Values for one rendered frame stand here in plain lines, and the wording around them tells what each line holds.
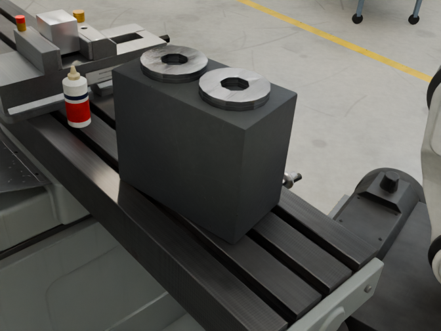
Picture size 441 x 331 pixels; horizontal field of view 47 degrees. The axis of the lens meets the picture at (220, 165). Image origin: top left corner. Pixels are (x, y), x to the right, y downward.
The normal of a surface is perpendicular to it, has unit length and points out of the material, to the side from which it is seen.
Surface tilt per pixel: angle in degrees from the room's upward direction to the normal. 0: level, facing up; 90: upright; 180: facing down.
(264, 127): 90
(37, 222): 90
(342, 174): 0
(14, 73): 0
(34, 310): 90
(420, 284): 0
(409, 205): 45
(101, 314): 90
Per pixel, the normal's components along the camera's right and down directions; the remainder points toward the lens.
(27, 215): 0.67, 0.47
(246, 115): 0.06, -0.80
